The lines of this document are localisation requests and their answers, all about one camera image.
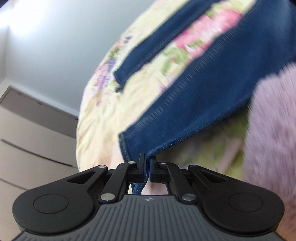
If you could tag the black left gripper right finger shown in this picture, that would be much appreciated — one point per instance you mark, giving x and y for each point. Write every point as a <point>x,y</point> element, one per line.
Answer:
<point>231,205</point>

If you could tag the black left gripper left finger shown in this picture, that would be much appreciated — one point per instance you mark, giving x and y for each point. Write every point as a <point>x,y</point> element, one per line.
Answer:
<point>67,204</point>

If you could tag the blue denim jeans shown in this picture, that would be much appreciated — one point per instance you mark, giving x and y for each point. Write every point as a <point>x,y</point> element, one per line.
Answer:
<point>211,55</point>

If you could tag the pink fuzzy sleeve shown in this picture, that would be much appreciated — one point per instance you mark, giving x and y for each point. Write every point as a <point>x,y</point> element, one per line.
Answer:
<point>269,159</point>

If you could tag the beige wardrobe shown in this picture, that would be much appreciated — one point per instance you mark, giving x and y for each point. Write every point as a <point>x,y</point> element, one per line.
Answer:
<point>37,147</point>

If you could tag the yellow floral bed quilt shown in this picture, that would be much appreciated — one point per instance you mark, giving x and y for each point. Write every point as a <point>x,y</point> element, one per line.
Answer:
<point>105,113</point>

